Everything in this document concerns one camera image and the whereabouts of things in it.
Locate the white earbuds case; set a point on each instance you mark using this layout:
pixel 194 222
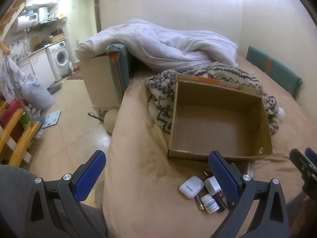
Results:
pixel 190 187

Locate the teal cushion with orange stripe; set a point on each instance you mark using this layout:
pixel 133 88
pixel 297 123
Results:
pixel 272 69

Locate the black patterned fluffy blanket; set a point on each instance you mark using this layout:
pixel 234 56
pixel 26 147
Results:
pixel 161 91

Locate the teal cushion with orange trim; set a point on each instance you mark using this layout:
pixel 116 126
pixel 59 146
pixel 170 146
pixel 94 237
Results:
pixel 123 64

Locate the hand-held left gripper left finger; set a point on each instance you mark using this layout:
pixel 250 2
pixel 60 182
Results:
pixel 90 177

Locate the grey white laundry bag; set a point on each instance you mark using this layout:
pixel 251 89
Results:
pixel 37 96

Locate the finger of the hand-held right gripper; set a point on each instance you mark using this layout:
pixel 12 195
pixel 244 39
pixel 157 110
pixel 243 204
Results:
pixel 311 155
pixel 298 158

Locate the small white pill bottle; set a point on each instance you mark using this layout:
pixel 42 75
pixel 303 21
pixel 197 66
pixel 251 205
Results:
pixel 209 203

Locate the white washing machine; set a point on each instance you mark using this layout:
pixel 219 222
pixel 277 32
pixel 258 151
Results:
pixel 59 57

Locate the white charger adapter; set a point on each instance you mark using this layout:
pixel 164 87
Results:
pixel 212 184

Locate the white water heater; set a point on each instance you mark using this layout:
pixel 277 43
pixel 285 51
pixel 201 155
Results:
pixel 24 19

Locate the white duvet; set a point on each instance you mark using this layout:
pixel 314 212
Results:
pixel 161 44

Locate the brown door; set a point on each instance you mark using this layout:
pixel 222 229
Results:
pixel 97 12

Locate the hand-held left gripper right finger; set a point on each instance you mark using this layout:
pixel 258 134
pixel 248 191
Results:
pixel 223 176

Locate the gold battery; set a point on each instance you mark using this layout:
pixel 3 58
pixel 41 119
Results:
pixel 198 202

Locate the cardboard box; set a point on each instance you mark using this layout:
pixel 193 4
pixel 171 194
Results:
pixel 210 119

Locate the white wall cabinet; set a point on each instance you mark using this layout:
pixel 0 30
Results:
pixel 40 1

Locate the beige round ball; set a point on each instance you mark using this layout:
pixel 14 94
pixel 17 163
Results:
pixel 111 120

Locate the bathroom scale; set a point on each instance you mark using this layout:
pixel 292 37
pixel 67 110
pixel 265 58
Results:
pixel 52 119

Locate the hanging pale clothes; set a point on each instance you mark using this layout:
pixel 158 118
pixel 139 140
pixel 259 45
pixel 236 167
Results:
pixel 11 79

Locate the white kitchen counter cabinet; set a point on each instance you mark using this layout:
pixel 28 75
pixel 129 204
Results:
pixel 37 64

